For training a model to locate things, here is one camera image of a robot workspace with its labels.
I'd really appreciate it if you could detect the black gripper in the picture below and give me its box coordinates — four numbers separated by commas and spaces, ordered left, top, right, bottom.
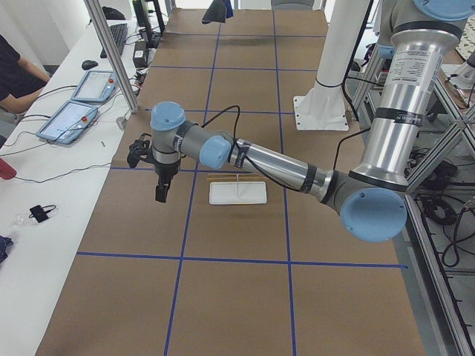
154, 162, 180, 202

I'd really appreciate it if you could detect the blue grey towel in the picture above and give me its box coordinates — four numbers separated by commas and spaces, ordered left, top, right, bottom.
201, 0, 234, 24

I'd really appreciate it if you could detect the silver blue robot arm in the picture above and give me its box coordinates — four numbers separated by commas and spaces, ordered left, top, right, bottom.
150, 1, 474, 243

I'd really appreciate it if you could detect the white wooden towel rack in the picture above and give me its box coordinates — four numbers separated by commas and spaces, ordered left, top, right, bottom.
207, 174, 267, 205

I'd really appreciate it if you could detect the small metal cylinder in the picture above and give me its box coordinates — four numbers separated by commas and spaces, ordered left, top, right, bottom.
116, 116, 127, 130

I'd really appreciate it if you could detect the near blue teach pendant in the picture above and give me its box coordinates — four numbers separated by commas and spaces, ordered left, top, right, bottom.
36, 100, 98, 145

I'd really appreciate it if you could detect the blue teach pendant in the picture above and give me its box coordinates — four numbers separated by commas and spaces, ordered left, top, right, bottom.
71, 70, 116, 103
36, 100, 98, 145

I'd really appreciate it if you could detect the far blue teach pendant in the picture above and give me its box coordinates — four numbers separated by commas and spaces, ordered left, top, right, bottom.
71, 70, 116, 103

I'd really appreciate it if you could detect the small black adapter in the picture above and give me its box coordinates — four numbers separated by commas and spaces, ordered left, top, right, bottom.
29, 204, 57, 223

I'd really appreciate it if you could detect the black power brick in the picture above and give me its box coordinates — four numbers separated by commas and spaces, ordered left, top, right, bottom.
132, 40, 149, 68

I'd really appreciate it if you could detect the black computer mouse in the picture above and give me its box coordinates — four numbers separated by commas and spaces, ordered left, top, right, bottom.
81, 60, 99, 70

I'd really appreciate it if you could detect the red object on desk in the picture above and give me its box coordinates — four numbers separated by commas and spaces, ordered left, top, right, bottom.
0, 159, 17, 180

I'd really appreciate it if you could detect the black keyboard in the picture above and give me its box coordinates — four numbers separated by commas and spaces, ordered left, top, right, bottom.
109, 23, 128, 56

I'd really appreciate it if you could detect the black monitor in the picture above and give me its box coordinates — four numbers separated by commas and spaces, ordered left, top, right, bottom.
132, 0, 166, 49

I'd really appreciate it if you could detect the seated person in black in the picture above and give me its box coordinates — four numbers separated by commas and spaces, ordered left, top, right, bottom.
0, 34, 51, 149

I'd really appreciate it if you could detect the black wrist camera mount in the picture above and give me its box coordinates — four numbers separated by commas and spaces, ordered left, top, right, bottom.
127, 133, 154, 168

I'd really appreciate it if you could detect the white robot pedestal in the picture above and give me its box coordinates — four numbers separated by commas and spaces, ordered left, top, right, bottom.
293, 0, 372, 131

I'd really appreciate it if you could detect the aluminium frame post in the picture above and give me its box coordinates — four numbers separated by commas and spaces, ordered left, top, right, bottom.
84, 0, 139, 113

